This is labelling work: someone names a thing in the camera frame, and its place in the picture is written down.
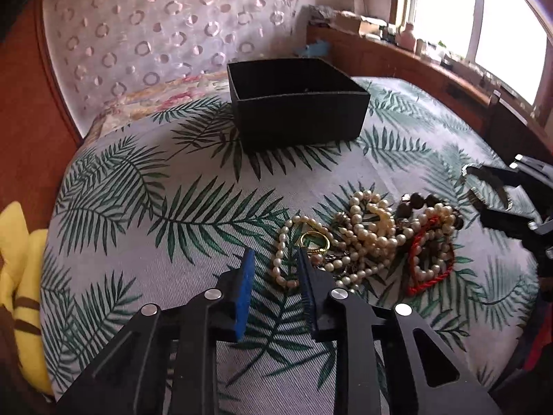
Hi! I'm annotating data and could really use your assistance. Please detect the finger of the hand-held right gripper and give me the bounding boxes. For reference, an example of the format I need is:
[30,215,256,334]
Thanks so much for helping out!
[477,206,553,251]
[463,154,553,206]

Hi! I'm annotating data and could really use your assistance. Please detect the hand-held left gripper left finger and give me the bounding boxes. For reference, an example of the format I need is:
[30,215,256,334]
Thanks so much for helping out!
[56,247,256,415]

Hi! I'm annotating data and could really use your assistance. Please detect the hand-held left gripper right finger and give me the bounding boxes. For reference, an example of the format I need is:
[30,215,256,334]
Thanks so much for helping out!
[297,248,504,415]

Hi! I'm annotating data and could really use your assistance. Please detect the thin metal bracelet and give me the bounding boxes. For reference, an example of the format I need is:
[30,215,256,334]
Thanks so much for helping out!
[462,163,515,212]

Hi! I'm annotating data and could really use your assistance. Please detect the single strand pearl necklace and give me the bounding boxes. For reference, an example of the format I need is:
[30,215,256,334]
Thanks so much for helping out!
[271,215,335,288]

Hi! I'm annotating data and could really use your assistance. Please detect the gold ring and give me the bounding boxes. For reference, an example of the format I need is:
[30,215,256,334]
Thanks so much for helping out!
[300,231,331,251]

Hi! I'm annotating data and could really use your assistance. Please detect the dark wooden bead bracelet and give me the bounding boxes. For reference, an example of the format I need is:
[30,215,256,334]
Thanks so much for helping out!
[400,192,465,230]

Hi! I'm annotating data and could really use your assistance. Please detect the tangle of pearl necklaces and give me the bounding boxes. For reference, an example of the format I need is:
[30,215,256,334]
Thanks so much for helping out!
[328,190,465,295]

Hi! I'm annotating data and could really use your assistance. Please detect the red cord bracelet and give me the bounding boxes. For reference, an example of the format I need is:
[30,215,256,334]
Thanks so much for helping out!
[406,220,456,297]

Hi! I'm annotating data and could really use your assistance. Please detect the black storage box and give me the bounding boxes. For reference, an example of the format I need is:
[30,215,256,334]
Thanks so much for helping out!
[227,57,371,150]

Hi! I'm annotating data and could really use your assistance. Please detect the palm leaf printed cloth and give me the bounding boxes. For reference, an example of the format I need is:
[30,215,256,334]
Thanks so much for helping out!
[41,77,541,415]

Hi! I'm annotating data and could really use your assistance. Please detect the window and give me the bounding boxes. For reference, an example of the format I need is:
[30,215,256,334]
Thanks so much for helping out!
[389,0,553,113]

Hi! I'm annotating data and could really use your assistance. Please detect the wooden window cabinet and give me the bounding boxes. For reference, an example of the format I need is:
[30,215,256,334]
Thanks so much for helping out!
[307,24,553,169]

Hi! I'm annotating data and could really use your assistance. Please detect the white jug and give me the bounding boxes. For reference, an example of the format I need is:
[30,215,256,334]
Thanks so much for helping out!
[397,21,418,50]

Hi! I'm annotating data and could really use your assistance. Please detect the cardboard box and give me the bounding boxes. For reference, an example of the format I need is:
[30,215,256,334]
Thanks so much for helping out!
[332,11,390,35]

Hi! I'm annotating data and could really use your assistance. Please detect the yellow plush toy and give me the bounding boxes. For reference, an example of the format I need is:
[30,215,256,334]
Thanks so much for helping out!
[0,201,55,396]

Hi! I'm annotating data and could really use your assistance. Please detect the blue paper bag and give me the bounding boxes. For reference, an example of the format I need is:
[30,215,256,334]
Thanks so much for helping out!
[296,39,333,59]

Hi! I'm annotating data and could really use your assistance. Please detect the floral blanket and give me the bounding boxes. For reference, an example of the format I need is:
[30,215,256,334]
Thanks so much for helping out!
[93,71,234,137]

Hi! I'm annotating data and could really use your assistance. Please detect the crumpled patterned cloth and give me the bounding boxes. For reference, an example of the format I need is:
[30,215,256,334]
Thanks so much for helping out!
[308,4,334,22]

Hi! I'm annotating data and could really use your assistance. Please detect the wooden wardrobe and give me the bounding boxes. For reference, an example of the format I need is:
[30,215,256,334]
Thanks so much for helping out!
[0,0,83,234]

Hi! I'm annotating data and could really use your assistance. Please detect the sheer circle patterned curtain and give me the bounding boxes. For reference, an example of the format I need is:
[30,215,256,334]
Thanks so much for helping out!
[42,0,359,139]

